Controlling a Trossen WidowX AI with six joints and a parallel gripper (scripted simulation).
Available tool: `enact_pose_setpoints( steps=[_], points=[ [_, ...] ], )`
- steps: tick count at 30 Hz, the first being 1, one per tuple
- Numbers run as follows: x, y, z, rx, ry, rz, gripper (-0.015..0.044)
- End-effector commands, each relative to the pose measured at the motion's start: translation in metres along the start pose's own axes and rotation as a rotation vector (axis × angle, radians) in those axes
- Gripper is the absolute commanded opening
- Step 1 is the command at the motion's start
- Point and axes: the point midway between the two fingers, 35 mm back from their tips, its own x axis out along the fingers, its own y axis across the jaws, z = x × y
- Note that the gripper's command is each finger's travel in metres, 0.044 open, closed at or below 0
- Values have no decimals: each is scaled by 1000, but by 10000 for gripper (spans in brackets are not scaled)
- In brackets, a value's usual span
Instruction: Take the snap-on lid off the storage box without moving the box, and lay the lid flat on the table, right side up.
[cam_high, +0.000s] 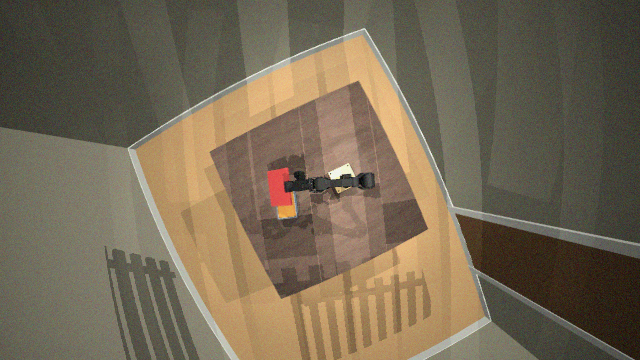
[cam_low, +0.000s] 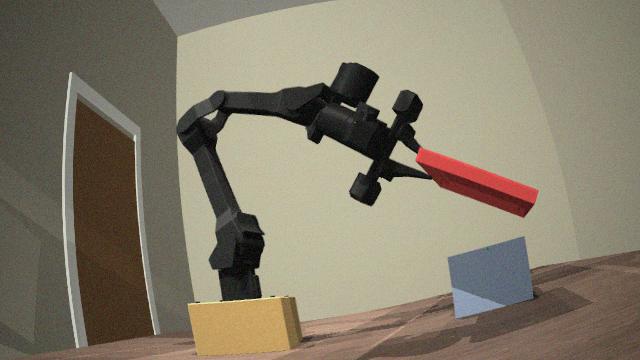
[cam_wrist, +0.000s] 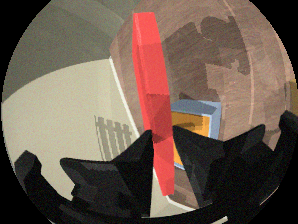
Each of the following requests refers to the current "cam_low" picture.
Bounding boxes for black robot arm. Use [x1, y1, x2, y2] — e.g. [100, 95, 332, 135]
[176, 62, 388, 302]

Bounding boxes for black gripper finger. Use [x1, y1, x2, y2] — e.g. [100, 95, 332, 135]
[397, 122, 421, 154]
[379, 157, 432, 182]

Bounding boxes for red lid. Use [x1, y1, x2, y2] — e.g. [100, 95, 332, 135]
[415, 147, 539, 218]

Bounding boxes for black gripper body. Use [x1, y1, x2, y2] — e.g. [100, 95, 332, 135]
[341, 90, 423, 207]

